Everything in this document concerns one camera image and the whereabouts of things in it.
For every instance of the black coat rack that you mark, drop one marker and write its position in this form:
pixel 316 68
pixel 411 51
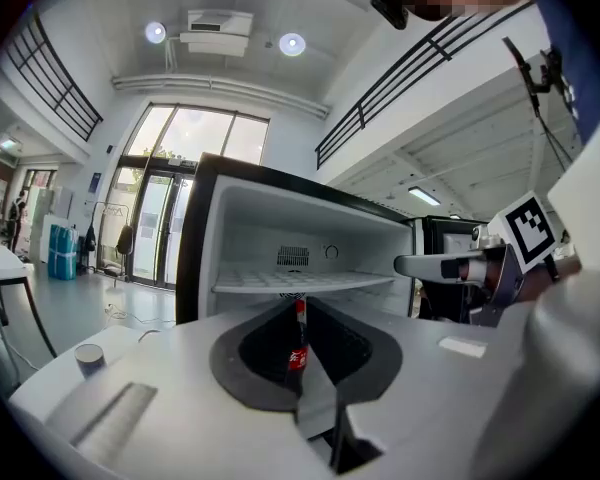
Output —
pixel 125 240

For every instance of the long ceiling light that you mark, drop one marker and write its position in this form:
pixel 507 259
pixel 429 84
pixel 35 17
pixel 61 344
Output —
pixel 424 195

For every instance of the white ceiling air conditioner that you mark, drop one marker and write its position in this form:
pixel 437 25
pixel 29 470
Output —
pixel 220 30

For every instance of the round ceiling lamp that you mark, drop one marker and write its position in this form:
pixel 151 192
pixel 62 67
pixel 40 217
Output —
pixel 155 32
pixel 292 44

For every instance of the blue paper cup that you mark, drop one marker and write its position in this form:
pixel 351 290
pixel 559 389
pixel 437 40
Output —
pixel 90 360

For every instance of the dark bottle with red cap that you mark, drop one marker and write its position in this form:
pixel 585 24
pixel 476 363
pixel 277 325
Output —
pixel 298 358

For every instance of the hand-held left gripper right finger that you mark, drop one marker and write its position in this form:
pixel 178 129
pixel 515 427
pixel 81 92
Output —
pixel 420 383

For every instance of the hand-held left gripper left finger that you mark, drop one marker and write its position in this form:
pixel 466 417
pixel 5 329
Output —
pixel 195 408

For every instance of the person's navy shirt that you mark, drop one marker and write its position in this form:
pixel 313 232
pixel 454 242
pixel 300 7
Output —
pixel 575 43

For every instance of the blue wrapped package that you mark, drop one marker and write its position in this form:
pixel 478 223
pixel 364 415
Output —
pixel 62 253

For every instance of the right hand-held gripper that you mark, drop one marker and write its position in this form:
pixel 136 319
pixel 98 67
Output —
pixel 525 233

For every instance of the white side table black frame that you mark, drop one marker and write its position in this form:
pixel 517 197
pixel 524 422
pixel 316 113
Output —
pixel 0 268

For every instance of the glass entrance door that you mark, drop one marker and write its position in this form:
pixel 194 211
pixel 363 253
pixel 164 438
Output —
pixel 195 168

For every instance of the black balcony railing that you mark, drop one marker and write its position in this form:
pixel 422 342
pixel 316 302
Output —
pixel 405 78
pixel 55 83

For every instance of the person's right forearm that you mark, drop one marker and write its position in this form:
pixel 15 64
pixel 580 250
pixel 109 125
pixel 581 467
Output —
pixel 555 278

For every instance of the black mini fridge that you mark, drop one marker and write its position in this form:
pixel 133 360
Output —
pixel 260 218

